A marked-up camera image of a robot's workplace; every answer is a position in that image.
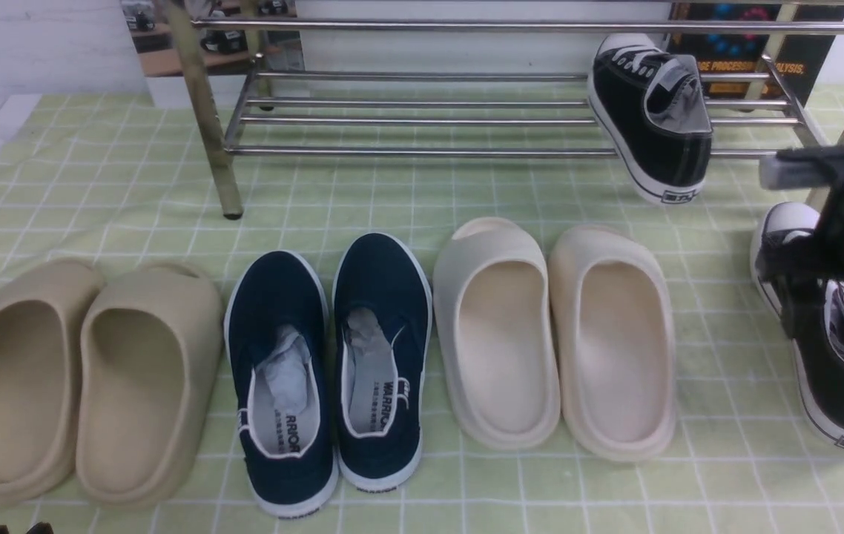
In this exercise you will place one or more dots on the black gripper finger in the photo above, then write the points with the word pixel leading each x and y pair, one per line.
pixel 41 528

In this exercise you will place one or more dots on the black canvas sneaker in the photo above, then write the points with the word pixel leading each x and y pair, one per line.
pixel 818 348
pixel 652 105

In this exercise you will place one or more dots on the navy left slip-on shoe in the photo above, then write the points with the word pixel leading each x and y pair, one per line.
pixel 275 338

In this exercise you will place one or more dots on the navy slip-on shoe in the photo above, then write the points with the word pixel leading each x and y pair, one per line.
pixel 275 338
pixel 382 314

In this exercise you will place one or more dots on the navy right slip-on shoe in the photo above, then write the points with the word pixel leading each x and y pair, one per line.
pixel 382 314

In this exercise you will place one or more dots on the metal shoe rack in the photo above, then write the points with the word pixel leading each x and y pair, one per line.
pixel 255 103

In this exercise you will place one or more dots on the tan left foam slide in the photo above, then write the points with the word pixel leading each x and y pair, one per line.
pixel 41 312

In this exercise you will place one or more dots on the tan foam slide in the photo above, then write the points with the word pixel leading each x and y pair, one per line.
pixel 41 312
pixel 150 349

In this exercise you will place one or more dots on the tan right foam slide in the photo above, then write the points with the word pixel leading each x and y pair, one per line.
pixel 150 349

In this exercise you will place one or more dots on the green checkered tablecloth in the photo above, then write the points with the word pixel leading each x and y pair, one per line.
pixel 112 178

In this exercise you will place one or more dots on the cream left foam slide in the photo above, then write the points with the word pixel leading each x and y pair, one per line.
pixel 491 296

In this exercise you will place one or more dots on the cream foam slide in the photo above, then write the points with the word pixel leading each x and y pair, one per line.
pixel 614 336
pixel 491 296

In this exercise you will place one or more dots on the photo poster board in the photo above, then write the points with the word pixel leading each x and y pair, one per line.
pixel 227 52

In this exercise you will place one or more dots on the cream right foam slide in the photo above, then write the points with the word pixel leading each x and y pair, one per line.
pixel 614 336

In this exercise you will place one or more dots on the dark printed poster board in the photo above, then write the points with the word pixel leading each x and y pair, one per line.
pixel 799 59

